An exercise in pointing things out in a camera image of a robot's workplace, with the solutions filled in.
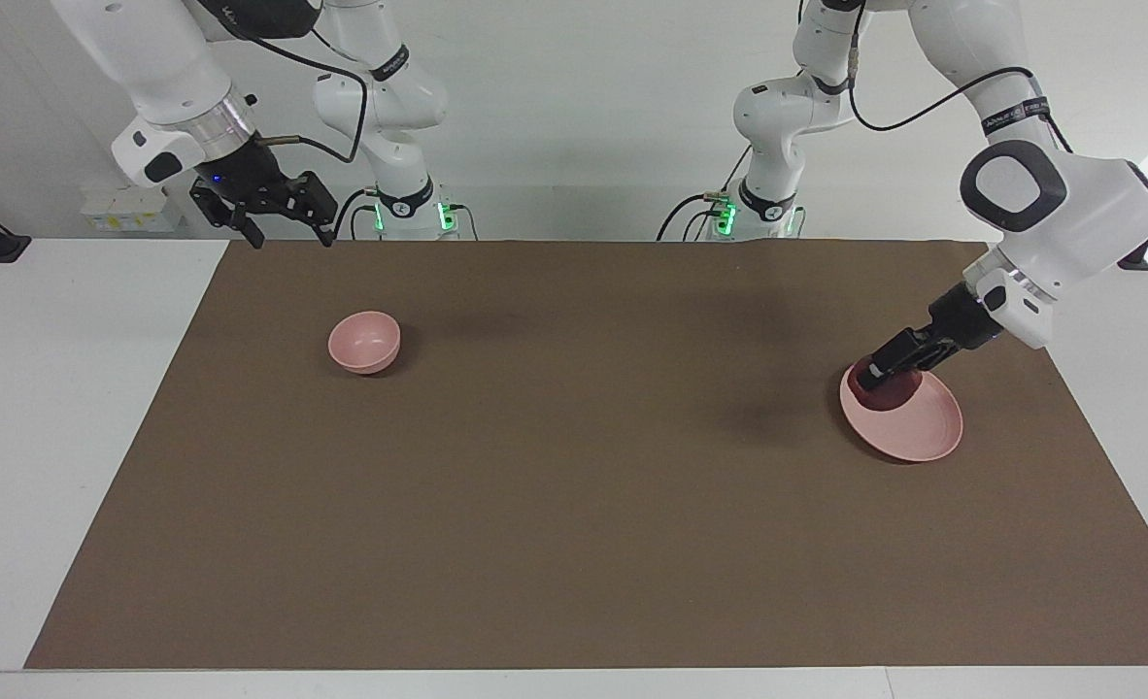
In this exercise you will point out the dark red apple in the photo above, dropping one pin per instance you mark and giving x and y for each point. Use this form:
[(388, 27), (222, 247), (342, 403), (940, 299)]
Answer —
[(890, 396)]

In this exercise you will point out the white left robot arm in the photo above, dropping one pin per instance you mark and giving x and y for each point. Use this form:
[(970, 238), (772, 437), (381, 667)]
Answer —
[(1089, 214)]

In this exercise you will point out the brown table mat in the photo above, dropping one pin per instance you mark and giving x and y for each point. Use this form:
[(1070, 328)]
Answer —
[(574, 505)]

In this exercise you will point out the pink plate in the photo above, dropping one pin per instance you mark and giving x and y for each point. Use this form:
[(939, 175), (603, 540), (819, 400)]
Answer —
[(914, 432)]

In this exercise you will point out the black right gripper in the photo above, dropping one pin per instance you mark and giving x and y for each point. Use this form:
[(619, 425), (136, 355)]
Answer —
[(253, 184)]

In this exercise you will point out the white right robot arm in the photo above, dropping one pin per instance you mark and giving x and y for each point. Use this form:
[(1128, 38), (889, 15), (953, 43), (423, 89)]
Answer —
[(166, 68)]

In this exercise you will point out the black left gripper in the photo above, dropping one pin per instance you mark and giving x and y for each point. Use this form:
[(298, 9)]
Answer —
[(958, 320)]

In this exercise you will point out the white socket box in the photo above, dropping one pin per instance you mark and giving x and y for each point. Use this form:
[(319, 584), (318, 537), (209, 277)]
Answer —
[(132, 209)]

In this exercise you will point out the pink bowl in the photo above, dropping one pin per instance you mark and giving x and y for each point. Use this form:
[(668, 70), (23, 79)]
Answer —
[(364, 340)]

